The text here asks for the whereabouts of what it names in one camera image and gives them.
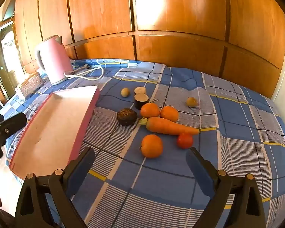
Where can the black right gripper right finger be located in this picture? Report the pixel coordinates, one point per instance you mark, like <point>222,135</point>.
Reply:
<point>247,208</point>

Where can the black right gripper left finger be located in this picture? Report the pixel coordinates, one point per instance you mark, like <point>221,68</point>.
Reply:
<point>33,209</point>

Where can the red tomato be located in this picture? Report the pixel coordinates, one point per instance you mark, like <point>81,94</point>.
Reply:
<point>184,141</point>

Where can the large orange fruit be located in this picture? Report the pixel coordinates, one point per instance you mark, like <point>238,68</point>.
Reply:
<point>151,146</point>

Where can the small yellow lime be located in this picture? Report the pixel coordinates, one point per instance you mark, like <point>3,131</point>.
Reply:
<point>191,102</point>
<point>125,92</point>

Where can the orange tangerine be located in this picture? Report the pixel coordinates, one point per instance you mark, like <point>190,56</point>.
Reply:
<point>169,113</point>
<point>150,110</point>

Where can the orange carrot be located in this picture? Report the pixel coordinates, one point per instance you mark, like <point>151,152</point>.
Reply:
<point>165,126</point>

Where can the dark brown passion fruit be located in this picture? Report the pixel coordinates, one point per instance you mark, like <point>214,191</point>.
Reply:
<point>126,116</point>

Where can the eggplant slice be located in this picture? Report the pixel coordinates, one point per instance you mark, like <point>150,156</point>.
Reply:
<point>140,100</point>
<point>140,90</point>

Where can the pink shallow tray box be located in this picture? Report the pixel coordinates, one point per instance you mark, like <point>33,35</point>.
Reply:
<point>54,135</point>

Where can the carved wooden tissue box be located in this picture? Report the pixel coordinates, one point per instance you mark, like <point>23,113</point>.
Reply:
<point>25,89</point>

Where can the pink electric kettle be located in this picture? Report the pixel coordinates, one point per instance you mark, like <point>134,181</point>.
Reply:
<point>53,59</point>

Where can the blue plaid tablecloth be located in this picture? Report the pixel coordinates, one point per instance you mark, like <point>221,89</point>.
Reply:
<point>240,132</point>

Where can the wooden wall cabinet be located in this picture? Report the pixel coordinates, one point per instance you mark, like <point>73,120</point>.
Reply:
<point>242,41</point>

